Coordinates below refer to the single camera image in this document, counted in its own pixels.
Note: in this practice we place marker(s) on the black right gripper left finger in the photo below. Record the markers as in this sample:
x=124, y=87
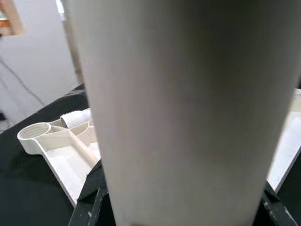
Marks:
x=94, y=207

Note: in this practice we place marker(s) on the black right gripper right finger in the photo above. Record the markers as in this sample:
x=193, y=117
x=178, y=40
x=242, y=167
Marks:
x=272, y=212

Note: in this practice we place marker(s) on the white plastic children table top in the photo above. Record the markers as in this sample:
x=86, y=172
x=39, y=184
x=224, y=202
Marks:
x=65, y=160

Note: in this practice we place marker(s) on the black tablecloth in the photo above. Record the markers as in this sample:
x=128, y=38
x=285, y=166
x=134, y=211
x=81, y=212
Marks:
x=23, y=188

